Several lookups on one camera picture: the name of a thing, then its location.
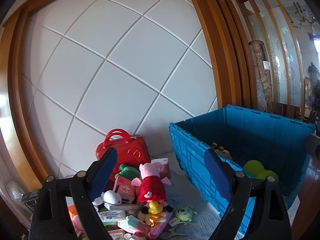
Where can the yellow duck plush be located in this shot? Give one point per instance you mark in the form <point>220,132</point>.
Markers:
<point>151,207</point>

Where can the green frog plush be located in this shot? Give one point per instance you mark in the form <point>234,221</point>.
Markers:
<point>128,172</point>

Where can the pink wipes pack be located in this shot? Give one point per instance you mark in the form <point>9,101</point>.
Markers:
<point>157,228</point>

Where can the wooden slat room divider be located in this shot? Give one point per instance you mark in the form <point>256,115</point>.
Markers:
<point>274,40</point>

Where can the orange pink plush toy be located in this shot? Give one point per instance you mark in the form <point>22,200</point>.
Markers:
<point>75,218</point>

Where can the brown plush in crate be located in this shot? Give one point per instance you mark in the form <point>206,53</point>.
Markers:
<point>221,151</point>

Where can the red toy suitcase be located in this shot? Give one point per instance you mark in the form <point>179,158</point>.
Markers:
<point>131,149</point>

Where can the white wet wipes pack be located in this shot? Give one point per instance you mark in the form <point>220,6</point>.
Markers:
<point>112,216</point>

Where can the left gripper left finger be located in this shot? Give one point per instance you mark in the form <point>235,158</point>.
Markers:
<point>51,219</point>

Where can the green one-eyed monster plush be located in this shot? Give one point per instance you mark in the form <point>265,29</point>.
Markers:
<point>185,215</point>

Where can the rolled patterned carpet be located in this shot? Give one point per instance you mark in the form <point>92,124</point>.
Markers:
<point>262,71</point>

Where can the pink white tissue box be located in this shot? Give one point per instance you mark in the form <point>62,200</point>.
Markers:
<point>123,186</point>

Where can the pink pig plush red dress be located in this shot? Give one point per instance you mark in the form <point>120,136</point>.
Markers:
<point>150,185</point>

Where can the metal clamp tool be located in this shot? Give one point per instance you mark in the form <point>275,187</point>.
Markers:
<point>166,234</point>

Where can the pink tissue pack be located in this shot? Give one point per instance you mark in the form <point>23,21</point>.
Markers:
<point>163,167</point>

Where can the lime green toy in crate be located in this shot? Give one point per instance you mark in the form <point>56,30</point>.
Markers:
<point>257,170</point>

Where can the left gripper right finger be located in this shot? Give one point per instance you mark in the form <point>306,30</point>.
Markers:
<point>269,219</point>

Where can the white round plush toy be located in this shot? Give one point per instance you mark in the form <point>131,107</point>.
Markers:
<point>109,197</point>

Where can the blue plastic storage crate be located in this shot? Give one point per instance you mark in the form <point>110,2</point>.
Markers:
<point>281,144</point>

